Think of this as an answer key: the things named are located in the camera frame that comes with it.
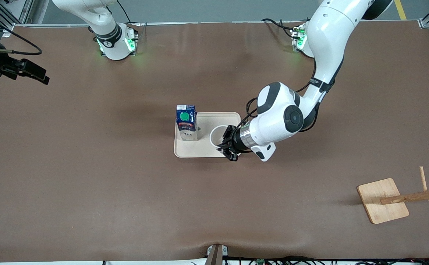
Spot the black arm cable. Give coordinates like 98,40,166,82
0,9,43,56
243,55,322,124

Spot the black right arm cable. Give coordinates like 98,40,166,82
0,9,43,56

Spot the white smiley face cup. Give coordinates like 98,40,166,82
209,125,233,149

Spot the wooden mug stand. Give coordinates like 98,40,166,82
357,166,429,226

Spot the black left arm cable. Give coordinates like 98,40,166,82
243,55,322,124

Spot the cream rectangular tray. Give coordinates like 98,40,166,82
174,112,242,158

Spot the black base cable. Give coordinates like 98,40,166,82
117,0,136,25
262,18,298,39

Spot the metal bracket with pole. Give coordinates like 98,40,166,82
206,244,228,265

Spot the blue white milk carton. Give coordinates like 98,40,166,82
176,105,199,142

